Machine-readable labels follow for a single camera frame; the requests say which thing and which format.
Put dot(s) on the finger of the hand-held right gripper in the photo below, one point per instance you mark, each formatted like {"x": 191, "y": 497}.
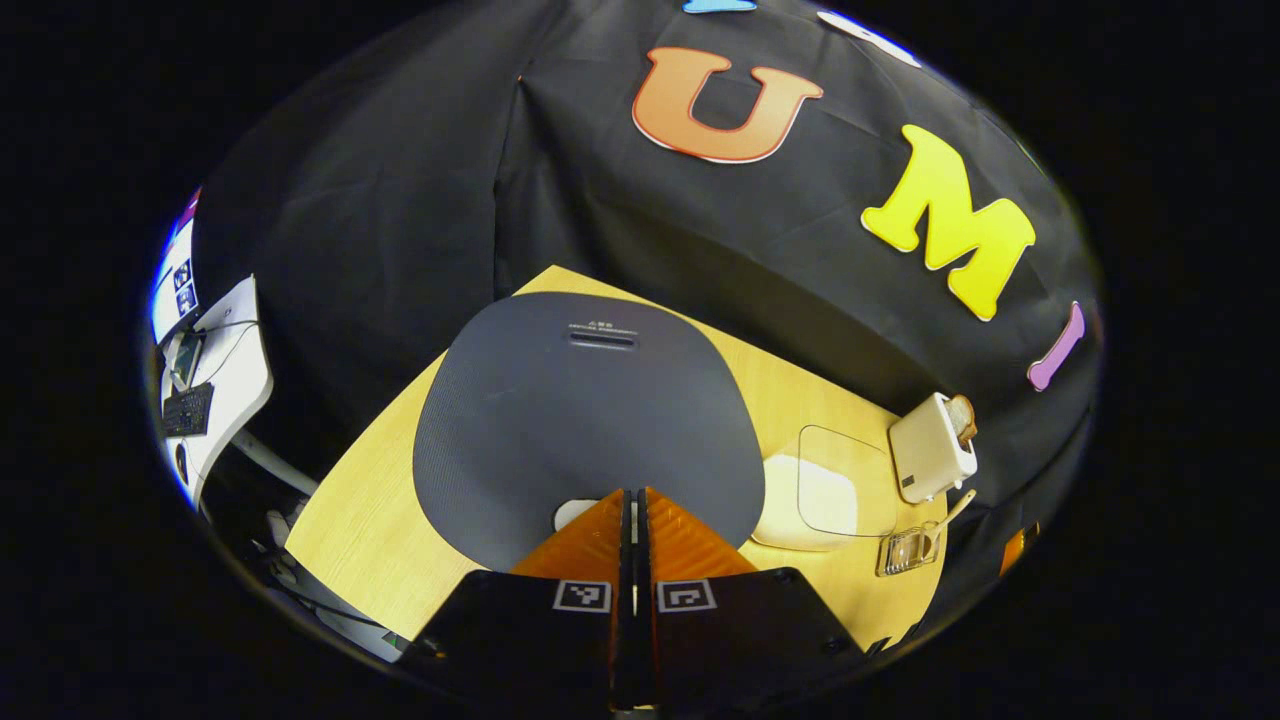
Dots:
{"x": 1015, "y": 550}

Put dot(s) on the grey desk device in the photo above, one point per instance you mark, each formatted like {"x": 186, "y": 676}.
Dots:
{"x": 186, "y": 360}

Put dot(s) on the computer monitor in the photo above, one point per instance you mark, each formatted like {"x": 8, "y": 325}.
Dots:
{"x": 175, "y": 290}

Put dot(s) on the black backdrop cloth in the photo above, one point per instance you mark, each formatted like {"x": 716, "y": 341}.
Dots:
{"x": 400, "y": 200}

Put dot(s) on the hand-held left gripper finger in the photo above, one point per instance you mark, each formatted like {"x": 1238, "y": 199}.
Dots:
{"x": 645, "y": 640}
{"x": 622, "y": 640}

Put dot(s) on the dark grey rice cooker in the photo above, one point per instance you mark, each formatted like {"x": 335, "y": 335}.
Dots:
{"x": 580, "y": 420}

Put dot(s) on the toasted bread slice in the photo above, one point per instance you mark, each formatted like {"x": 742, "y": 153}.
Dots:
{"x": 963, "y": 415}

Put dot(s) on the white side desk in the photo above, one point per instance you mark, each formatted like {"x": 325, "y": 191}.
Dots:
{"x": 240, "y": 370}

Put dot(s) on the black keyboard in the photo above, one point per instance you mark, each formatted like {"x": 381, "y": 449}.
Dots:
{"x": 188, "y": 410}

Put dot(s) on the clear box of white rice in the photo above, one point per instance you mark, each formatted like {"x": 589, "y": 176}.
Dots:
{"x": 820, "y": 500}

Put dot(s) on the white toaster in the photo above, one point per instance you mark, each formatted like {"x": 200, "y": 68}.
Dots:
{"x": 930, "y": 450}

